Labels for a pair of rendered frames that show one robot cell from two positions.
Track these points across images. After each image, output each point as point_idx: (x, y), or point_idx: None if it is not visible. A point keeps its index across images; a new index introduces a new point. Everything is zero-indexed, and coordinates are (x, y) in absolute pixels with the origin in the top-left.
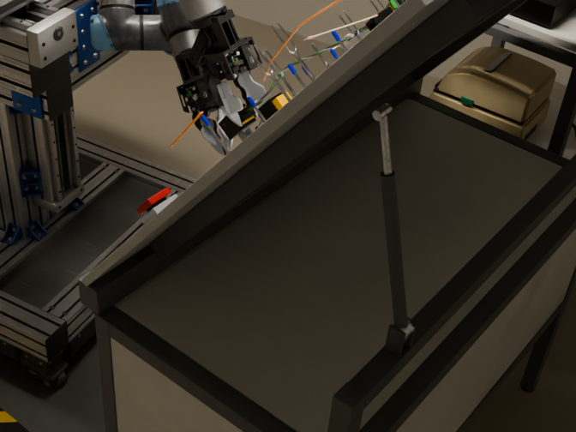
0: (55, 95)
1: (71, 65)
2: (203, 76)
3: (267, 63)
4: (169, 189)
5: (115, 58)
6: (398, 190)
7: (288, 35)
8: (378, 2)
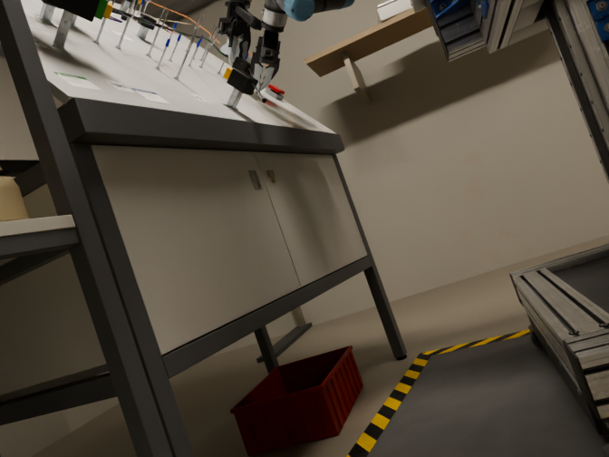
0: (439, 38)
1: (441, 12)
2: (250, 35)
3: (211, 33)
4: (268, 85)
5: (497, 6)
6: None
7: (197, 21)
8: (132, 2)
